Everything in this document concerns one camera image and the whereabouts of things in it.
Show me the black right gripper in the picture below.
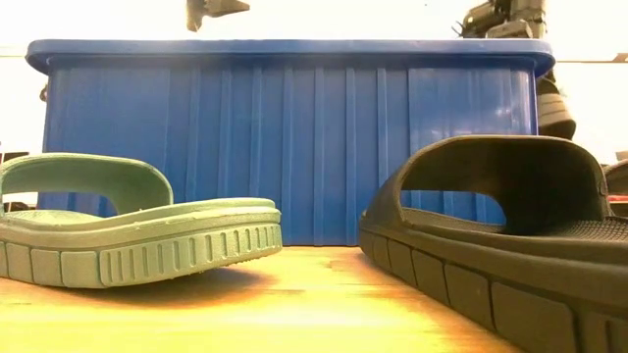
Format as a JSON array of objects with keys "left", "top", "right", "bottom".
[{"left": 453, "top": 0, "right": 549, "bottom": 39}]

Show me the black rubber slide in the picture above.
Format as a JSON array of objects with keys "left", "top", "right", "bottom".
[
  {"left": 602, "top": 159, "right": 628, "bottom": 218},
  {"left": 358, "top": 134, "right": 628, "bottom": 353},
  {"left": 535, "top": 76, "right": 578, "bottom": 141}
]

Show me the green rubber slide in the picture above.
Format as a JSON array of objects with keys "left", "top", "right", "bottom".
[{"left": 0, "top": 152, "right": 284, "bottom": 289}]

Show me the blue plastic bin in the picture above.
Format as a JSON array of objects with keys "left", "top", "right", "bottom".
[{"left": 25, "top": 38, "right": 556, "bottom": 246}]

